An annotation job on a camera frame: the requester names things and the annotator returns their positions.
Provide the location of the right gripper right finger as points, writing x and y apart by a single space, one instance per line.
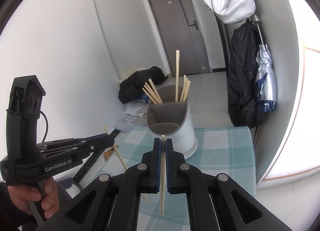
216 202

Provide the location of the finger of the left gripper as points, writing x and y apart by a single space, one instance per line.
75 149

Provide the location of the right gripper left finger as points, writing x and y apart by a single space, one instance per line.
111 202

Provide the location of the person's left hand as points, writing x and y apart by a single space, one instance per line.
21 194

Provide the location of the grey plastic parcel bag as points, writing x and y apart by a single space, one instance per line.
128 122

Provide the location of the teal checkered placemat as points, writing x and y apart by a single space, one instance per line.
219 150

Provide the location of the white plastic parcel bag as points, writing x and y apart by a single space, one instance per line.
136 108

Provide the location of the black jacket pile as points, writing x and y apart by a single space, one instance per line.
131 88

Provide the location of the blue white cardboard box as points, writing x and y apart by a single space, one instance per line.
145 98

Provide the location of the cream cloth pile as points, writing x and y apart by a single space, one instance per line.
129 71

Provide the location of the white grey utensil holder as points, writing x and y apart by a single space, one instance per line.
174 120

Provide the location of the silver blue folded umbrella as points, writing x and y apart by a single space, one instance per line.
265 83

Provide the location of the black backpack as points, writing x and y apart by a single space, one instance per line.
241 75

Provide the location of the grey entrance door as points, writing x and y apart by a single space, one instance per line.
180 33

